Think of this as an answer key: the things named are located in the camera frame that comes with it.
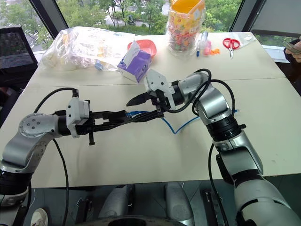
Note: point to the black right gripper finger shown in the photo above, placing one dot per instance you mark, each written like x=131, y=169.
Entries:
x=148, y=116
x=138, y=100

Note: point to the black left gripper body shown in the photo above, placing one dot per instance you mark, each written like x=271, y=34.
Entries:
x=85, y=127

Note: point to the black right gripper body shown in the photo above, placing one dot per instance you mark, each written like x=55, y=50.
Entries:
x=160, y=101

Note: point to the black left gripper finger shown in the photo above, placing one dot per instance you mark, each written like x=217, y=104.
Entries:
x=110, y=126
x=101, y=114

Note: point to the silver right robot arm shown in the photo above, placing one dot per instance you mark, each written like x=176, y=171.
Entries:
x=244, y=153

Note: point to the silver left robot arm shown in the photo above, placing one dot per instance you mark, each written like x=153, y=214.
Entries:
x=28, y=139

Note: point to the purple tissue box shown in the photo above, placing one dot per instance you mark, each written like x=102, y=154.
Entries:
x=138, y=66

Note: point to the person's hand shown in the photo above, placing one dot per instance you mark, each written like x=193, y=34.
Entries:
x=296, y=47

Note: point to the pink plastic bowl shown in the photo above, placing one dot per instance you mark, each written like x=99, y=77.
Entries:
x=148, y=47

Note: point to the blue pen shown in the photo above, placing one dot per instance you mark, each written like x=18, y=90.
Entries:
x=198, y=50

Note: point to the clear plastic bag of items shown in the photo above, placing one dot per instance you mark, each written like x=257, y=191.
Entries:
x=80, y=49

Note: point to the pink small container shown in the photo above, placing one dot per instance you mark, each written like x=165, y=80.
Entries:
x=207, y=48

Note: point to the orange small pieces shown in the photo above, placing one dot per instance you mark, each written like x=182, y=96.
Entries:
x=215, y=51

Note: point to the grey rounded robot leg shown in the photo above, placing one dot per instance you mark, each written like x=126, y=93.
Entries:
x=117, y=201
x=178, y=202

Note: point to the clear plastic tube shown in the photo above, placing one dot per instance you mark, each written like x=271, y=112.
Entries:
x=203, y=38

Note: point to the yellow bag of colourful sweets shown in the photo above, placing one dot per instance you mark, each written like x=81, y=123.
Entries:
x=184, y=28

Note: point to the white shoe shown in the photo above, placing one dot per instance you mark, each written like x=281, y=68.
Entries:
x=39, y=217

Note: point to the black mesh chair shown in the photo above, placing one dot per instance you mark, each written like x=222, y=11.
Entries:
x=14, y=54

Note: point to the small clear plastic bag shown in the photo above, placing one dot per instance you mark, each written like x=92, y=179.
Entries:
x=245, y=37

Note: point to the person's dark sleeve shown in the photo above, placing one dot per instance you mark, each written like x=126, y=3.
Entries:
x=294, y=68

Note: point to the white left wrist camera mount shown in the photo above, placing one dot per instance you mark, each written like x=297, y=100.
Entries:
x=76, y=113

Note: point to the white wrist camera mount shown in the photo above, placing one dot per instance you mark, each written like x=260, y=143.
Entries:
x=76, y=113
x=156, y=81

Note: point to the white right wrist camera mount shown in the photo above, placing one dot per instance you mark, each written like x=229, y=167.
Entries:
x=156, y=81

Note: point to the black window frame post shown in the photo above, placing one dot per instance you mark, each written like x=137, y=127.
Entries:
x=241, y=14
x=50, y=16

